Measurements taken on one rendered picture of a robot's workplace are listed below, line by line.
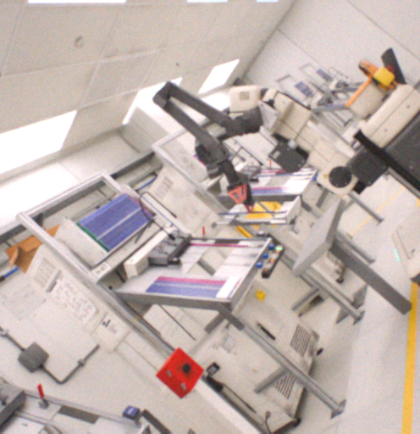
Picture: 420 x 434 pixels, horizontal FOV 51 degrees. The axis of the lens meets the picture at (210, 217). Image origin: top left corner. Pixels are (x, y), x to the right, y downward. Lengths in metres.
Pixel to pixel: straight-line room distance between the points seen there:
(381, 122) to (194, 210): 2.19
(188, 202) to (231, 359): 1.73
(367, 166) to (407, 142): 0.19
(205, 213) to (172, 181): 0.39
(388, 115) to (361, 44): 7.87
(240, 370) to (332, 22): 8.26
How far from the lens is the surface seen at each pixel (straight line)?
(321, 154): 2.13
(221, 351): 2.44
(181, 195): 3.80
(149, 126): 6.05
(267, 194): 3.49
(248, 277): 2.39
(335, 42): 9.88
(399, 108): 1.97
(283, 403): 2.55
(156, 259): 2.70
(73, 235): 2.68
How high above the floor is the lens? 0.95
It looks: 3 degrees up
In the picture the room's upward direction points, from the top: 49 degrees counter-clockwise
